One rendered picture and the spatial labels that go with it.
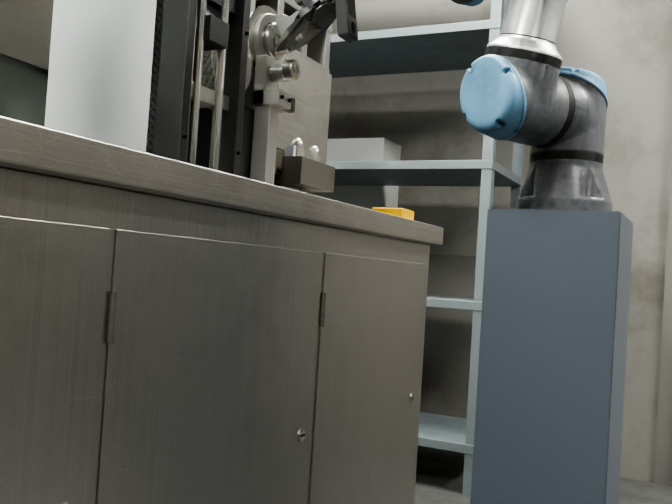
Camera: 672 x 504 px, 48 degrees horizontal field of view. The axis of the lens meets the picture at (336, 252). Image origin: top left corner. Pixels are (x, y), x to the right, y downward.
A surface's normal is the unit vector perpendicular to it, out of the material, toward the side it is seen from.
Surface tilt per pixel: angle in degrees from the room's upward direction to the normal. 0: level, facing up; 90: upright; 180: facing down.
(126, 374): 90
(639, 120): 90
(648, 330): 90
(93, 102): 90
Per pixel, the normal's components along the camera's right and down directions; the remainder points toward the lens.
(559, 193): -0.31, -0.35
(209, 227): 0.89, 0.04
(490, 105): -0.83, 0.06
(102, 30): -0.45, -0.05
